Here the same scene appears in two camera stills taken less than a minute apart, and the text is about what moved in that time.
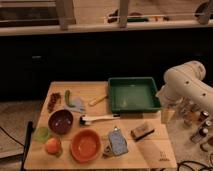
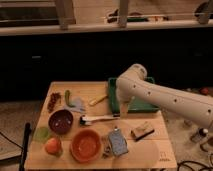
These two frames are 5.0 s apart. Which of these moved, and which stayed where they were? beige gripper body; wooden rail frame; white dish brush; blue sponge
Moved: beige gripper body
Stayed: wooden rail frame; white dish brush; blue sponge
